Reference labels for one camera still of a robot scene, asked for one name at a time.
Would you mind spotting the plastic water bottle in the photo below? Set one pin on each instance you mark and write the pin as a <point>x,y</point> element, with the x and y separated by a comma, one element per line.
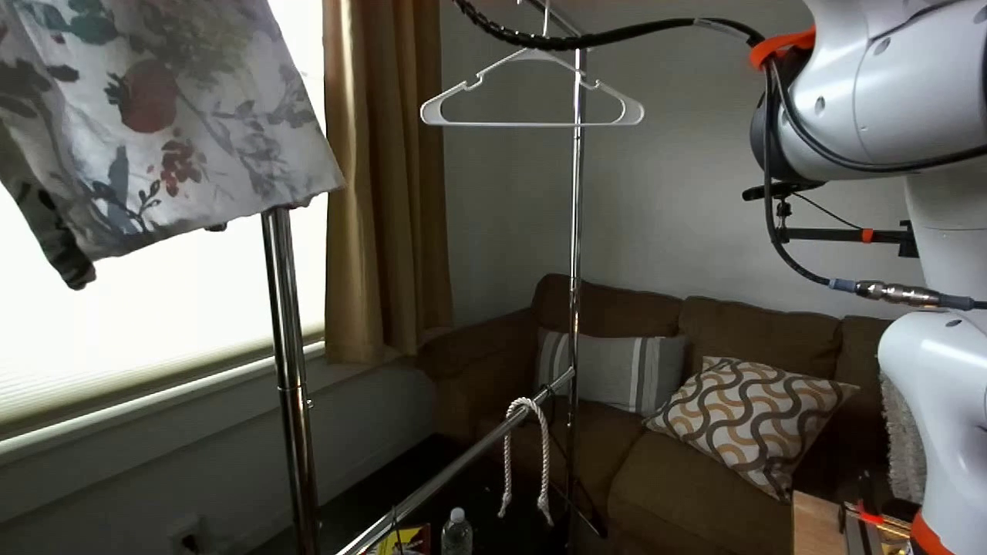
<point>458,533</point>

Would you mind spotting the brown sofa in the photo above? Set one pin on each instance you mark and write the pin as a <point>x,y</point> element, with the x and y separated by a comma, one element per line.
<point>656,491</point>

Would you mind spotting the chrome clothing rack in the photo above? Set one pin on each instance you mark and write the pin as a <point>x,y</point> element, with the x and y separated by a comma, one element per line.
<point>298,405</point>

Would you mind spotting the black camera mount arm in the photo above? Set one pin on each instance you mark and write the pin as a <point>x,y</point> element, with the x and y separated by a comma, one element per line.
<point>843,233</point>

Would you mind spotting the patterned beige cushion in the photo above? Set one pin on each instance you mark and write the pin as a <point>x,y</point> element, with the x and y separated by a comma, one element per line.
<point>751,416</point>

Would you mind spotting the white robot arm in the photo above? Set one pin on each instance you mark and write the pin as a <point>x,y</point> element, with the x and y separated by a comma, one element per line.
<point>897,87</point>

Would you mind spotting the fuzzy white cushion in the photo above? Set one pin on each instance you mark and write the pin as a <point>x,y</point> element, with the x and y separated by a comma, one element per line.
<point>905,445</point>

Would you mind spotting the floral white clothing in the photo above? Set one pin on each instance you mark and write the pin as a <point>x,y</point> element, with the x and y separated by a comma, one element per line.
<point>132,121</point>

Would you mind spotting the brown curtain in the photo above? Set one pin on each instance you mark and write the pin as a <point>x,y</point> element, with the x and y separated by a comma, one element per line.
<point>386,243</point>

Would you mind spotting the white plastic hanger top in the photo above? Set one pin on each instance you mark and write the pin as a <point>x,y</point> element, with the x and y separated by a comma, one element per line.
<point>490,85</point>

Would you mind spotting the striped grey cushion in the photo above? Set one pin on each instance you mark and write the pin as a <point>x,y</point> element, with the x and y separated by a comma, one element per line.
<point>633,373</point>

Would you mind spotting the white hanger on lower rail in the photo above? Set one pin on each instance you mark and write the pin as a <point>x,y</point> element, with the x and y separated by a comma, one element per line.
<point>534,457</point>

